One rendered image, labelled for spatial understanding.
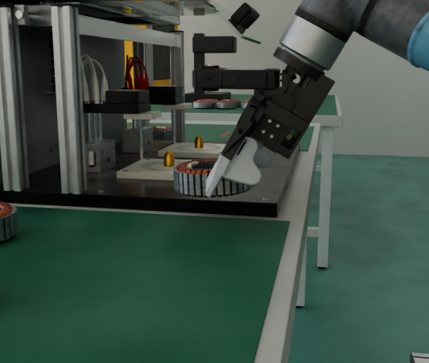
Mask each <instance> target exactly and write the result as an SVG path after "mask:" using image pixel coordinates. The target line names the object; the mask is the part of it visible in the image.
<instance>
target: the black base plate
mask: <svg viewBox="0 0 429 363"><path fill-rule="evenodd" d="M170 145H172V141H171V140H154V149H152V150H150V151H147V152H145V153H144V154H143V158H160V159H164V157H158V151H160V150H162V149H164V148H166V147H168V146H170ZM262 149H263V151H264V152H265V153H266V155H267V156H268V157H269V159H270V165H269V166H268V167H267V168H265V169H263V168H260V167H257V168H258V169H259V171H260V173H261V174H262V178H261V180H260V182H259V183H258V184H256V185H255V186H254V187H253V188H251V189H250V190H249V191H247V192H244V193H241V194H240V193H239V194H235V195H233V196H231V195H229V196H227V197H225V196H222V197H218V196H217V194H216V196H215V197H210V198H209V197H189V196H185V195H184V194H180V193H179V192H176V191H175V190H174V181H169V180H152V179H118V178H117V173H116V172H117V171H119V170H121V169H124V168H125V167H127V166H130V165H131V164H133V163H135V162H137V161H139V153H124V152H123V141H120V142H118V143H115V164H116V166H115V167H113V168H111V169H108V170H106V171H104V172H102V173H86V174H87V191H85V192H82V193H81V194H73V193H68V194H62V193H61V168H60V163H57V164H55V165H52V166H49V167H47V168H44V169H41V170H39V171H35V172H32V173H30V174H29V180H30V188H28V189H24V190H22V191H20V192H17V191H14V190H10V191H4V185H3V183H2V184H0V202H6V203H15V204H29V205H55V206H69V207H95V208H108V209H122V210H148V211H162V212H188V213H202V214H215V215H241V216H255V217H269V218H276V217H277V216H278V213H279V210H280V206H281V204H282V202H283V198H284V196H285V193H286V190H287V188H288V184H289V181H290V179H291V176H292V173H293V170H294V167H295V165H296V162H297V159H298V155H299V154H300V144H298V145H297V146H296V148H295V150H294V152H293V153H292V155H291V157H290V158H289V159H287V158H285V157H284V156H282V155H280V154H279V153H274V152H272V151H271V150H269V149H268V148H266V147H264V146H263V147H262Z"/></svg>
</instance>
